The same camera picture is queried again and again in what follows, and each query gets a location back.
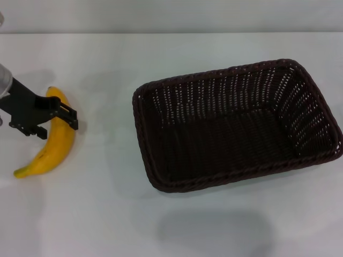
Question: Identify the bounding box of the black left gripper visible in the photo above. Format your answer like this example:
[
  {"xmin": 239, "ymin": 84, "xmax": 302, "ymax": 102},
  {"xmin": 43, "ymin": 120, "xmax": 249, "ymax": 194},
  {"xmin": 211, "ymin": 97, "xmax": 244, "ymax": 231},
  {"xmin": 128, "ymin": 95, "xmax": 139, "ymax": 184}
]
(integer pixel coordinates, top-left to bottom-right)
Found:
[{"xmin": 0, "ymin": 77, "xmax": 79, "ymax": 140}]

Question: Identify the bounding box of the yellow banana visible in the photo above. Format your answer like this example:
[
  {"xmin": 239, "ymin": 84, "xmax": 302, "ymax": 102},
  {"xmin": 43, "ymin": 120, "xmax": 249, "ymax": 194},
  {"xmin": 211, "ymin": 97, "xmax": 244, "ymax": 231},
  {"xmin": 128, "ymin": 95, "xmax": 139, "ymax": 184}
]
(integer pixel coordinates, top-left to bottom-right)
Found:
[{"xmin": 13, "ymin": 86, "xmax": 77, "ymax": 179}]

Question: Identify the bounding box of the dark brown woven basket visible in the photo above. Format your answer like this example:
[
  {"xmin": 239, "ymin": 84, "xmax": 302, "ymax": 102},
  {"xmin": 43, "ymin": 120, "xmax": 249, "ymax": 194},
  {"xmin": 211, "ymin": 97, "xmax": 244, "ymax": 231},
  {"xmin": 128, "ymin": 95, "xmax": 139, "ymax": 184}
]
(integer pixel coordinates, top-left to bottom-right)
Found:
[{"xmin": 131, "ymin": 58, "xmax": 343, "ymax": 194}]

